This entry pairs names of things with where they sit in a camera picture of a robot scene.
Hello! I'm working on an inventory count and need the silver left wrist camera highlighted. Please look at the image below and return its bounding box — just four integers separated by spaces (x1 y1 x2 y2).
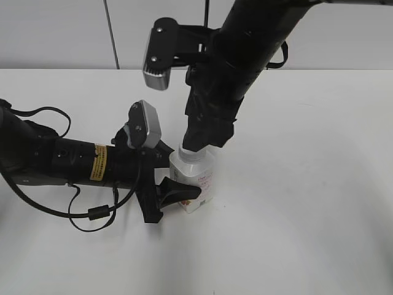
123 100 161 149

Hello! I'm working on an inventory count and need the white yili yogurt bottle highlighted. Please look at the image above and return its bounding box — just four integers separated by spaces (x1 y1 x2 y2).
169 148 215 213

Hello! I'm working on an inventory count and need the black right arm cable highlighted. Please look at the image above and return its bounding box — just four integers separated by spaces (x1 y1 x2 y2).
266 40 289 70

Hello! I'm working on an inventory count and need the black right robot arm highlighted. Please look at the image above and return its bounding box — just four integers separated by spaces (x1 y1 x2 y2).
182 1 320 152

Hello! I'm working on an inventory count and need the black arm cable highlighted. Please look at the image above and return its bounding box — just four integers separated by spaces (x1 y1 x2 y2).
0 106 146 233
266 40 289 70

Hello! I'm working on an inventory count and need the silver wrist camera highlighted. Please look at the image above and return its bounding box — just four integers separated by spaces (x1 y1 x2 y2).
123 100 161 149
142 17 220 92

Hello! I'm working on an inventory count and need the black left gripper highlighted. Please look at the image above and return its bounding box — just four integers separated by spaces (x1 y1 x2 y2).
111 129 201 224

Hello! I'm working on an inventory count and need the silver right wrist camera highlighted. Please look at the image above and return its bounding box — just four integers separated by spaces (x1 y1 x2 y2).
142 17 220 92

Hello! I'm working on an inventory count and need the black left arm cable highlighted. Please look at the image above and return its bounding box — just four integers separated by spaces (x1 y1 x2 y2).
0 106 146 233

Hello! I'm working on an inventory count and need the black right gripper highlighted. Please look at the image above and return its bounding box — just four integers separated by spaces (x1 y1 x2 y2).
182 63 244 151

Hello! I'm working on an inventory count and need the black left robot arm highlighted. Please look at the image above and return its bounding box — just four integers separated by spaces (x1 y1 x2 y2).
1 100 201 224

